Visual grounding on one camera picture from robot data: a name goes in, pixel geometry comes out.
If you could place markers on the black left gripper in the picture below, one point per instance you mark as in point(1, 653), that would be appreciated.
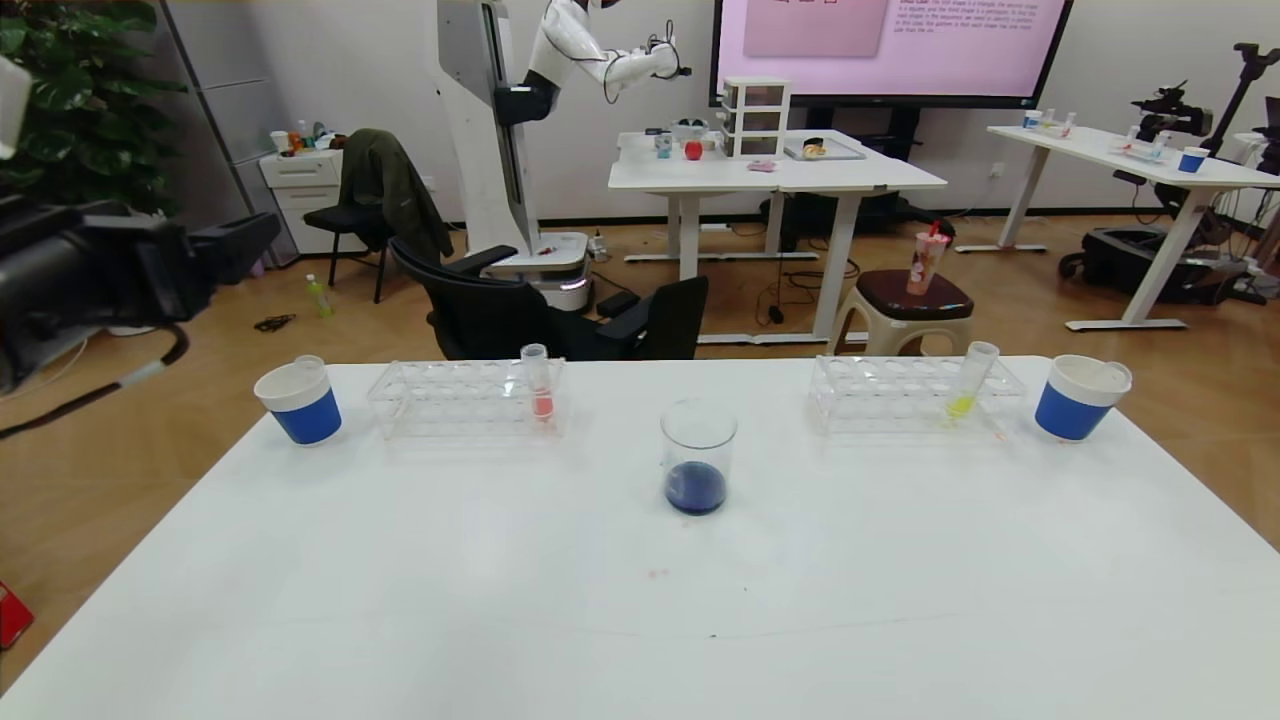
point(192, 262)

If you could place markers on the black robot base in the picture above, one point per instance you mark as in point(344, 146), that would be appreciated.
point(1130, 262)

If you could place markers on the black desktop robot arm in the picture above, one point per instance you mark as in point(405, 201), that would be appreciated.
point(1170, 115)

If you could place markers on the clear test tube rack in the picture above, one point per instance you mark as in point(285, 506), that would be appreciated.
point(470, 398)
point(905, 395)

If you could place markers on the glass beaker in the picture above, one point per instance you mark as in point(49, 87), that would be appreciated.
point(696, 488)

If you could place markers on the yellow pigment test tube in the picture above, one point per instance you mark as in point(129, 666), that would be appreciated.
point(962, 403)

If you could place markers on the white drawer cabinet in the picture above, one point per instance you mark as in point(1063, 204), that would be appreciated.
point(303, 192)

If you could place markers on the grey tall cabinet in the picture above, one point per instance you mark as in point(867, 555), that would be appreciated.
point(235, 100)

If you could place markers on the green drink bottle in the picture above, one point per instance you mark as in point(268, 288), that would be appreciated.
point(318, 297)

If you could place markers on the black four-leg chair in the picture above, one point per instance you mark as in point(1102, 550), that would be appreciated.
point(343, 220)

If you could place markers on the green leafy plant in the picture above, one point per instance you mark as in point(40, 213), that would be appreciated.
point(80, 110)

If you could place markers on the dark green jacket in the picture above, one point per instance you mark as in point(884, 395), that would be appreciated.
point(393, 188)

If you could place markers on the paper cup blue sleeve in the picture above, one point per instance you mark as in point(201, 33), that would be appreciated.
point(302, 412)
point(1070, 412)

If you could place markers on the black office chair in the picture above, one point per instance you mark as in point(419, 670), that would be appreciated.
point(495, 318)
point(670, 318)

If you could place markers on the white humanoid robot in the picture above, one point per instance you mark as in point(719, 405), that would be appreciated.
point(490, 120)

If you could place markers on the red box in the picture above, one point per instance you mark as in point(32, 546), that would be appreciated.
point(12, 613)

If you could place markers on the white drawer organizer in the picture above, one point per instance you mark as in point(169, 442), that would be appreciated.
point(757, 116)

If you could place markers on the white standing desk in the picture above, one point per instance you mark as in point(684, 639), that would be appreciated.
point(1100, 152)
point(780, 174)

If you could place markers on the grey tray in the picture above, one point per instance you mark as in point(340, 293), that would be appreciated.
point(835, 150)

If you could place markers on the large display screen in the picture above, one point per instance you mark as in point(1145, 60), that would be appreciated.
point(880, 50)

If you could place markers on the brown top stool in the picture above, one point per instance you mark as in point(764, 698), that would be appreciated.
point(915, 302)

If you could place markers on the pink drink cup with straw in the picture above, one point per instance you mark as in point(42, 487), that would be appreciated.
point(925, 268)

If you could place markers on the small blue paper cup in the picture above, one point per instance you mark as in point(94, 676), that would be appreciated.
point(1193, 160)

